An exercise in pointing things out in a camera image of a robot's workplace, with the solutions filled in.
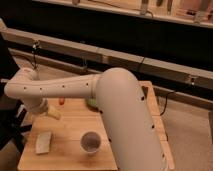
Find wooden table top board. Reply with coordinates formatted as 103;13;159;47
17;80;175;171

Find white sponge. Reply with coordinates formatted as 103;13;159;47
35;131;52;154

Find black chair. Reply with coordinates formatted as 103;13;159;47
0;34;32;153

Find green ceramic bowl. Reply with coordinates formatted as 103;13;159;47
85;98;98;108

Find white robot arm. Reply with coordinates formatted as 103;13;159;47
4;68;168;171

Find white paper cup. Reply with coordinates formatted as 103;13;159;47
80;131;101;155

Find orange carrot toy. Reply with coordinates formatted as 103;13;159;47
58;98;65;105

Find black rectangular block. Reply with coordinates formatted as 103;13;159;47
141;86;148;100

